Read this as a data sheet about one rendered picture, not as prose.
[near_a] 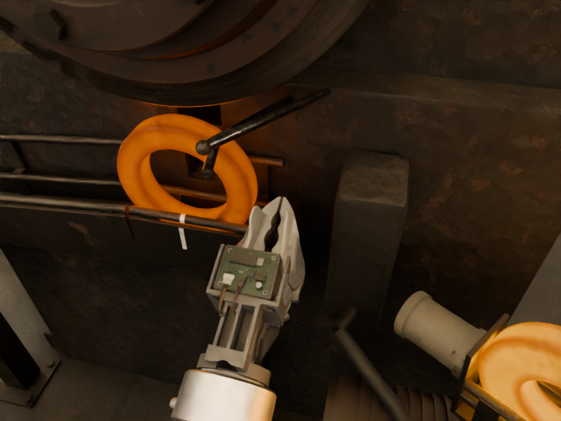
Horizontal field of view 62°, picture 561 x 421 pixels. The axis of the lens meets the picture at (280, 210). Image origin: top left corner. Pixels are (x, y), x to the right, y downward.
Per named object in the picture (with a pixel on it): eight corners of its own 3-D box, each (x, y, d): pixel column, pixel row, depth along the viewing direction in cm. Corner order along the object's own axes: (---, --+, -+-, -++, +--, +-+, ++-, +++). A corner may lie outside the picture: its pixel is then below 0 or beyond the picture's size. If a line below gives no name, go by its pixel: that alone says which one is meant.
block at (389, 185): (333, 266, 75) (347, 141, 58) (383, 276, 73) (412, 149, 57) (321, 322, 67) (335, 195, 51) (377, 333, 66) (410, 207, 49)
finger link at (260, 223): (279, 176, 52) (259, 251, 47) (283, 203, 57) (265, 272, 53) (252, 172, 52) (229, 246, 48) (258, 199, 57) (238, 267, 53)
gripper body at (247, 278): (295, 250, 45) (265, 377, 40) (298, 281, 53) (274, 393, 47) (219, 236, 47) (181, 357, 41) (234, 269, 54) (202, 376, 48)
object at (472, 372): (484, 370, 56) (504, 311, 49) (488, 373, 56) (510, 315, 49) (448, 411, 52) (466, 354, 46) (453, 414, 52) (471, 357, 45)
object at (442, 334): (421, 313, 59) (427, 281, 55) (487, 357, 54) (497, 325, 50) (391, 341, 56) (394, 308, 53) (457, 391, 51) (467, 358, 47)
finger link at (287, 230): (306, 180, 51) (289, 256, 47) (308, 207, 56) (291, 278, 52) (279, 176, 52) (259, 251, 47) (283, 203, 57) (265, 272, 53)
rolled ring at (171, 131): (248, 139, 51) (256, 123, 54) (98, 115, 55) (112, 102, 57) (254, 251, 64) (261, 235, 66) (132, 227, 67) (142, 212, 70)
